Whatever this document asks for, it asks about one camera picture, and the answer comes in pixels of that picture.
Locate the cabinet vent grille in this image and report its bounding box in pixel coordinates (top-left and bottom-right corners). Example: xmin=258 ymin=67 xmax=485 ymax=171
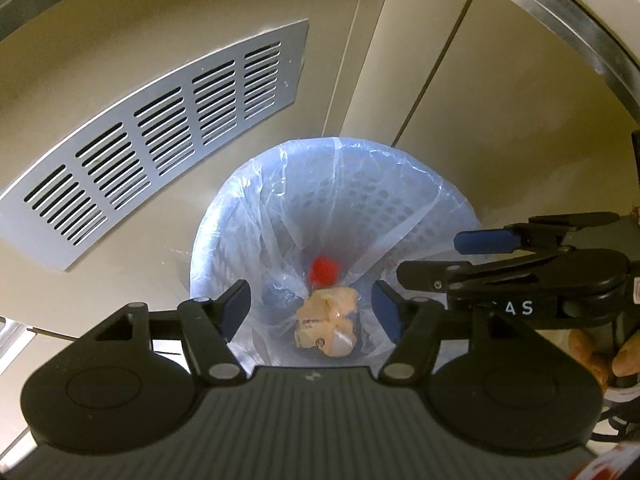
xmin=1 ymin=20 xmax=309 ymax=271

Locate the orange snack bag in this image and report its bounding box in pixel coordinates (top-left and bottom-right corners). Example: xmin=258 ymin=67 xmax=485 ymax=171
xmin=294 ymin=286 xmax=358 ymax=359

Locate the blue lined trash basket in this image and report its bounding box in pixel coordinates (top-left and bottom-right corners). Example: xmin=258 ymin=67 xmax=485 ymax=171
xmin=190 ymin=138 xmax=480 ymax=370

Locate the person right hand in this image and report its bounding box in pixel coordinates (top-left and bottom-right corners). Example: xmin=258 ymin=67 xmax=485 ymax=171
xmin=568 ymin=330 xmax=640 ymax=388

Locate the red bottle cap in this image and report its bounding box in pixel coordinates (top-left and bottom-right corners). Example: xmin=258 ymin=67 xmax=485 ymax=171
xmin=308 ymin=256 xmax=341 ymax=288

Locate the cabinet drawer handle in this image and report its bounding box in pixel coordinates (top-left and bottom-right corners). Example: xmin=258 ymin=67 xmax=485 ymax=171
xmin=0 ymin=318 xmax=36 ymax=374

